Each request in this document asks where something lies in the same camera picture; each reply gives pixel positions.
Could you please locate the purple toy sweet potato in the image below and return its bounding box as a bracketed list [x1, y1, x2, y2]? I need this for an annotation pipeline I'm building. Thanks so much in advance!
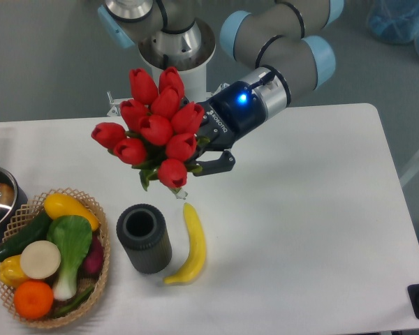
[82, 235, 104, 276]

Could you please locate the green toy cucumber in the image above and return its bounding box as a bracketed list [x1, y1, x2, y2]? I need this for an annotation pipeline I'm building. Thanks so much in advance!
[0, 211, 52, 262]

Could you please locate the dark grey ribbed vase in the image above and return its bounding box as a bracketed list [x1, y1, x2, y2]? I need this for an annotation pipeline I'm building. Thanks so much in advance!
[116, 204, 172, 274]

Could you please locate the yellow toy squash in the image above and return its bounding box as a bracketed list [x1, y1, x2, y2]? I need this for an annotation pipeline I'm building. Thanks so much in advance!
[43, 193, 100, 232]

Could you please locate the green toy bok choy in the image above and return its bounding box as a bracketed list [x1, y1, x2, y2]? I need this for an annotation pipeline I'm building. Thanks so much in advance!
[47, 215, 92, 301]

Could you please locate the yellow toy banana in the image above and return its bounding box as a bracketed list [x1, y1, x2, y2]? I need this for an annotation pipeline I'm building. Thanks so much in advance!
[163, 203, 207, 285]

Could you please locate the yellow toy bell pepper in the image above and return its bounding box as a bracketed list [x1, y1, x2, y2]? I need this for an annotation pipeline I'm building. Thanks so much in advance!
[0, 255, 29, 288]

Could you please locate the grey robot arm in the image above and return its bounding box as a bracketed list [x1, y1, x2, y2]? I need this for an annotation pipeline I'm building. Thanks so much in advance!
[98, 1, 344, 176]

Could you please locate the white frame at right edge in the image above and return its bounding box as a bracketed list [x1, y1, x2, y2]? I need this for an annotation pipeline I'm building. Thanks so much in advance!
[399, 149, 419, 188]

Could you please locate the blue plastic bag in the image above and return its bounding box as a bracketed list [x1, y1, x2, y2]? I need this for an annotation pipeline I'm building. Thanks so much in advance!
[366, 1, 419, 56]

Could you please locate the orange toy orange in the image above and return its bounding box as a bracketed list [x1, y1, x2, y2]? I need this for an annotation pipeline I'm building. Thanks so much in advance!
[13, 281, 54, 320]

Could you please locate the green toy bean pod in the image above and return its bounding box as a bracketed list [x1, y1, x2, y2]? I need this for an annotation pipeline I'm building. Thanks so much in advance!
[52, 285, 94, 318]

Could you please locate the red tulip bouquet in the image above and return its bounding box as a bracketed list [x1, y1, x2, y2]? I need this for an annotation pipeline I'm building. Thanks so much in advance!
[91, 67, 210, 199]

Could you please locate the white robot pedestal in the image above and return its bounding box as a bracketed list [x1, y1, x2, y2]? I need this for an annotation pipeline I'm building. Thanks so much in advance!
[138, 18, 216, 102]

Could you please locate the woven wicker basket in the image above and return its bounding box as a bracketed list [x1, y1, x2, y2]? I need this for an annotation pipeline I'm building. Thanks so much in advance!
[0, 188, 110, 329]

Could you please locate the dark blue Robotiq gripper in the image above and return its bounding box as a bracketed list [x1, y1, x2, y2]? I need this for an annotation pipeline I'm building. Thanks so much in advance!
[179, 66, 291, 177]

